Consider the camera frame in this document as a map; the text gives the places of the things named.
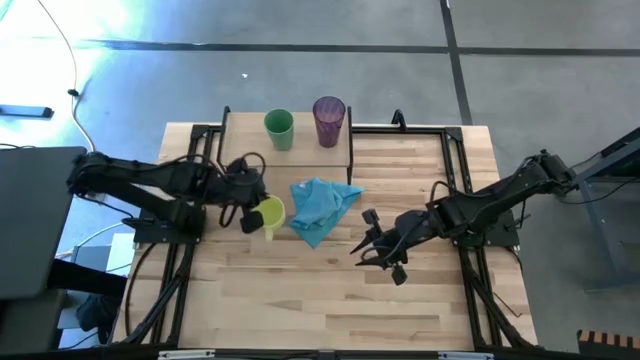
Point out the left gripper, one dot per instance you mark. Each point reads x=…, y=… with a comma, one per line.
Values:
x=237, y=185

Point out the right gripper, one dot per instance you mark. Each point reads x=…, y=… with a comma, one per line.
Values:
x=415, y=225

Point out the green plastic cup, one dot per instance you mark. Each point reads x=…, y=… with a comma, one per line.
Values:
x=280, y=131

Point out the purple faceted plastic tumbler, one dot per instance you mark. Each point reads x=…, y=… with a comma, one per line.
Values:
x=329, y=125

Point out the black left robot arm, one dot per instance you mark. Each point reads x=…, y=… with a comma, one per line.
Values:
x=140, y=180

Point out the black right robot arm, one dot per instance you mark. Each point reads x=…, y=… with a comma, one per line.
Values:
x=500, y=200

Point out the wooden shelf with black legs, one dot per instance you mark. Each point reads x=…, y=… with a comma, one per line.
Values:
x=310, y=152

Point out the blue microfiber cloth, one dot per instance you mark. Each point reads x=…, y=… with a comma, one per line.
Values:
x=320, y=210

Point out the dark grey desk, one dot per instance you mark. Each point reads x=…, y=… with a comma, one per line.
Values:
x=35, y=225

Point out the black flat floor bar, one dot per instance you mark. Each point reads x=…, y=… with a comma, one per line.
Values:
x=25, y=111

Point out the blue-grey metal stand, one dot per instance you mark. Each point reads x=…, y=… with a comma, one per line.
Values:
x=600, y=225

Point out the orange black striped block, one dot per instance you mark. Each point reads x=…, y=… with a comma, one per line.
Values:
x=607, y=342

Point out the black aluminium table frame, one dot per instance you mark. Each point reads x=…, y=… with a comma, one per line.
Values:
x=410, y=131

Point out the black bracket on table edge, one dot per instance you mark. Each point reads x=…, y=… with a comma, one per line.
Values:
x=398, y=119

